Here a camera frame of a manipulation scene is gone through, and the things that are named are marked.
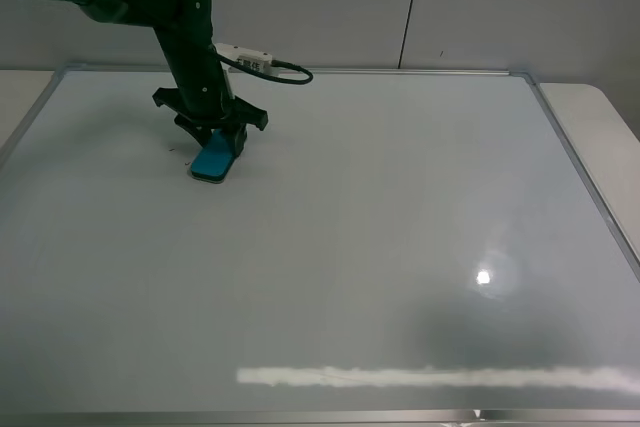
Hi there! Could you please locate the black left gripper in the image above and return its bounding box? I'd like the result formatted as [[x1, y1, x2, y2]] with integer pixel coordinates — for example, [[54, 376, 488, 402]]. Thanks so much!
[[153, 27, 269, 158]]

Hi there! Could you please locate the teal whiteboard eraser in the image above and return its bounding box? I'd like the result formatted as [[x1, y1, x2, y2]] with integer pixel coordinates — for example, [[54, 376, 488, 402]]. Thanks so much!
[[189, 130, 236, 183]]

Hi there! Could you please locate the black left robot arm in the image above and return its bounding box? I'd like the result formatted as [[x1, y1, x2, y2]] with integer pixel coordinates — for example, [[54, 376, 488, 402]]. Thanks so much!
[[56, 0, 268, 157]]

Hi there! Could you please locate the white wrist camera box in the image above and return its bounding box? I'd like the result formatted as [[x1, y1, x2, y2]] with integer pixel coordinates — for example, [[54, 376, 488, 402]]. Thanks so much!
[[214, 43, 279, 76]]

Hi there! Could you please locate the white board with aluminium frame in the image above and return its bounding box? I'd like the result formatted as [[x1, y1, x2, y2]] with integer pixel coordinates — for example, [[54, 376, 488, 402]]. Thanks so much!
[[1, 70, 639, 426]]

